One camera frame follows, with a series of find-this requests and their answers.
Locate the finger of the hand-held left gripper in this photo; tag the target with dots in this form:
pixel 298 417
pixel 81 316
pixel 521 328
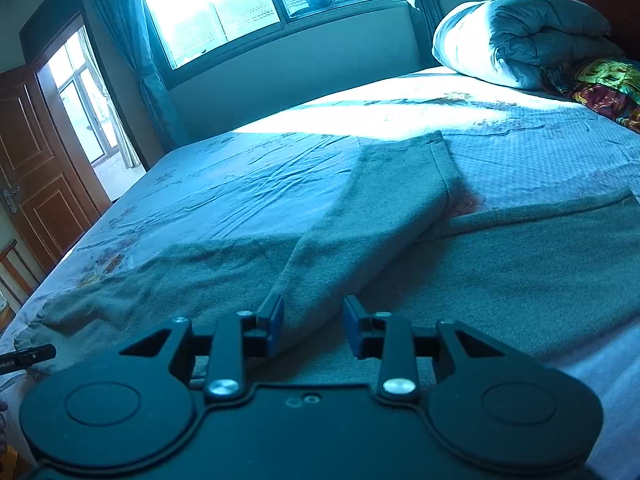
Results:
pixel 35 355

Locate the sliding glass window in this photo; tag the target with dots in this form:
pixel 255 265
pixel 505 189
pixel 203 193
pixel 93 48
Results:
pixel 225 10

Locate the teal curtain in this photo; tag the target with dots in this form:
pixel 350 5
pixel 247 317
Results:
pixel 425 5
pixel 160 110

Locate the brown wooden door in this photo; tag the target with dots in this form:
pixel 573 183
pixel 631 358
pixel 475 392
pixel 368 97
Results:
pixel 40 170

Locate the bed with floral sheet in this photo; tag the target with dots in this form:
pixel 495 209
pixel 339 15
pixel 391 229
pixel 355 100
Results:
pixel 250 175

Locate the grey-brown fleece blanket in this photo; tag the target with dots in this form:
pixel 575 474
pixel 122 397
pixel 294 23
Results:
pixel 375 220

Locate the wooden chair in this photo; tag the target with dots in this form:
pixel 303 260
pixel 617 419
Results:
pixel 12 270

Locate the folded grey quilt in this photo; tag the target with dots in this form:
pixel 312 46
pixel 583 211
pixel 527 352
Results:
pixel 500 45

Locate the colourful patterned pillow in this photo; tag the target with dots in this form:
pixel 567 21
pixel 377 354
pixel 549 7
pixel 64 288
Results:
pixel 605 90

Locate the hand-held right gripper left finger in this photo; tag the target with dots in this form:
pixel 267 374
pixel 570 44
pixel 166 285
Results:
pixel 274 327

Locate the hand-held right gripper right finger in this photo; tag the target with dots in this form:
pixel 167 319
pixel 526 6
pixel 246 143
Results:
pixel 352 331

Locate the balcony window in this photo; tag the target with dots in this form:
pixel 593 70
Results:
pixel 75 95

